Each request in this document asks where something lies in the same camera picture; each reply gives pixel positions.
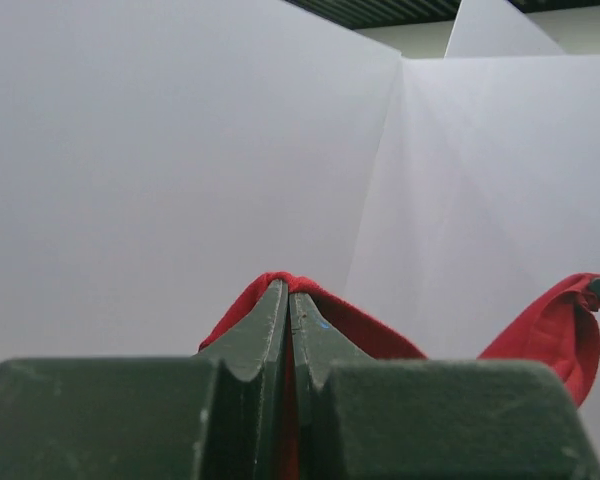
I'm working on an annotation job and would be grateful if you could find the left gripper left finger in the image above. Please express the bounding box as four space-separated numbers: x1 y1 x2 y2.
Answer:
0 280 288 479

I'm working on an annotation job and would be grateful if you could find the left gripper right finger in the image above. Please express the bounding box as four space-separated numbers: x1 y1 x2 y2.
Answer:
289 294 600 479

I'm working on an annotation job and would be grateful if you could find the red t-shirt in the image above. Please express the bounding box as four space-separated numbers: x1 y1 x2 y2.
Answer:
199 272 600 405

